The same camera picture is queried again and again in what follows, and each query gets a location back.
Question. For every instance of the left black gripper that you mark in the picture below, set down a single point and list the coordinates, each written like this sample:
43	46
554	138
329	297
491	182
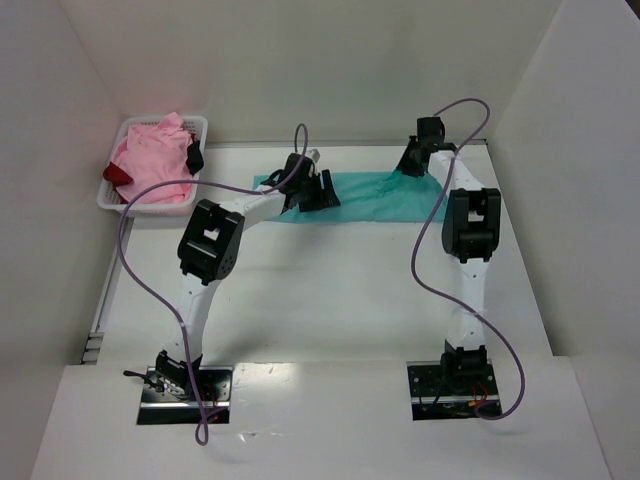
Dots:
310	189

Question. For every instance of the pink t shirt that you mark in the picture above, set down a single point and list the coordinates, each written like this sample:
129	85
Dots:
153	154

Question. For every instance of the teal t shirt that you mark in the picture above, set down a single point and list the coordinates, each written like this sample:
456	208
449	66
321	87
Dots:
382	197

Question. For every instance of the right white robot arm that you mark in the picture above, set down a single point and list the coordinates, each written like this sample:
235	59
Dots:
470	235

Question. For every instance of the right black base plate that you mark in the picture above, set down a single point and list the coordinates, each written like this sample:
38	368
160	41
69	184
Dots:
435	397

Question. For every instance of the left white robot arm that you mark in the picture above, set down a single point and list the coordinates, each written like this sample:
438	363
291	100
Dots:
209	248

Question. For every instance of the white plastic basket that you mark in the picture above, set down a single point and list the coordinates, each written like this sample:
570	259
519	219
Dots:
107	197

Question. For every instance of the black t shirt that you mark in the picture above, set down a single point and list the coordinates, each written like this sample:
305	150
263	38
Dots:
195	160

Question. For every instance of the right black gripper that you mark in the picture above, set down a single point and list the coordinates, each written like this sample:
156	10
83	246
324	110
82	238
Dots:
411	158

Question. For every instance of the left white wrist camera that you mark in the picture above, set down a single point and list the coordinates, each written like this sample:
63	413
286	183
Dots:
313	155

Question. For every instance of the red t shirt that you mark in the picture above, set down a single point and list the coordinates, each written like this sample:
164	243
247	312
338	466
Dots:
116	176

